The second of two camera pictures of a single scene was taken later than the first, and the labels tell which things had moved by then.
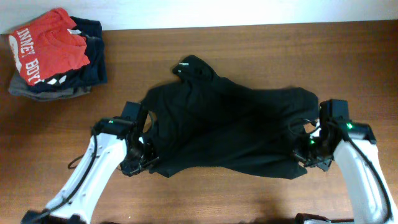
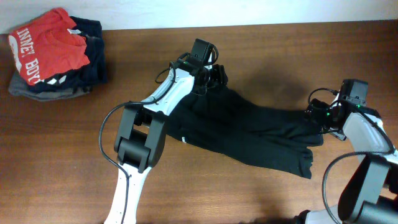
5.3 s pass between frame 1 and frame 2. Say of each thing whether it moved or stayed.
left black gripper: moved
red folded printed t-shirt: stayed
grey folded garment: stayed
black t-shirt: moved
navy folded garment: stayed
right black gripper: moved
